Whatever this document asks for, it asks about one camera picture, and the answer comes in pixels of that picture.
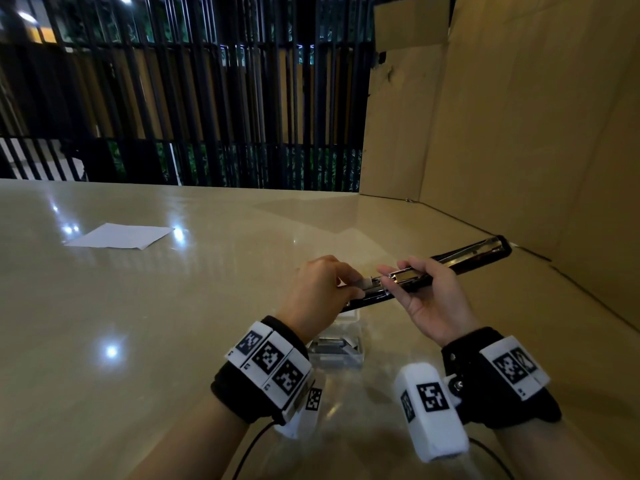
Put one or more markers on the clear plastic box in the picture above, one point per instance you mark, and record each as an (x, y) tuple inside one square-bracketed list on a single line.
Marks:
[(345, 327)]

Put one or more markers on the large brown cardboard panel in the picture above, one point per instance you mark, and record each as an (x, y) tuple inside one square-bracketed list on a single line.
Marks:
[(525, 119)]

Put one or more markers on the black left wristband with markers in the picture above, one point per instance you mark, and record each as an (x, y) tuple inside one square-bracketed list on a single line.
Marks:
[(250, 379)]

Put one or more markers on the person's left forearm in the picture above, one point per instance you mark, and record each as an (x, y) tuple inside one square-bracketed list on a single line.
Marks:
[(195, 444)]

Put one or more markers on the black stapler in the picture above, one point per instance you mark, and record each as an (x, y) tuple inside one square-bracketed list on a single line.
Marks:
[(475, 257)]

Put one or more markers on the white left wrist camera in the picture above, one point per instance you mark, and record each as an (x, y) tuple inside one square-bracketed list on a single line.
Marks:
[(307, 409)]

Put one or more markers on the single silver staple bar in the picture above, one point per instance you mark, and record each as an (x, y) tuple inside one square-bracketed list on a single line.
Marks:
[(368, 283)]

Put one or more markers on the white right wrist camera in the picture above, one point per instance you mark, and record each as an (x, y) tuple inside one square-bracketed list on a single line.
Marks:
[(432, 419)]

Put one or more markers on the black wristband with markers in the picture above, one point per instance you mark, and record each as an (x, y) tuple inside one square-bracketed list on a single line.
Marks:
[(250, 379), (500, 389)]

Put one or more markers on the pile of staples strips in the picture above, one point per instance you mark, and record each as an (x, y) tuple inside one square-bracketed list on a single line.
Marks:
[(332, 350)]

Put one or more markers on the white paper sheet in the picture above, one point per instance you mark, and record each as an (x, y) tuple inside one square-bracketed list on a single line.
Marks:
[(120, 236)]

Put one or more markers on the person's right hand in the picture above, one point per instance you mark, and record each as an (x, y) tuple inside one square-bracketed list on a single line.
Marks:
[(435, 304)]

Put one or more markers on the person's left hand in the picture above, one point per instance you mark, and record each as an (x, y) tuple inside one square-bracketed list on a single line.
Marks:
[(312, 294)]

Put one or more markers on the black right wristband with markers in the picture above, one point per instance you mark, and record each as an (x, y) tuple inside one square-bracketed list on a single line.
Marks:
[(500, 389)]

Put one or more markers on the person's right forearm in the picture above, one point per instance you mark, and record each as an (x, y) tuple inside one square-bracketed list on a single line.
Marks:
[(550, 454)]

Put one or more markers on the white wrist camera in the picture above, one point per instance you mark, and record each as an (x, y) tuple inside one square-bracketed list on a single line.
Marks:
[(307, 409), (432, 419)]

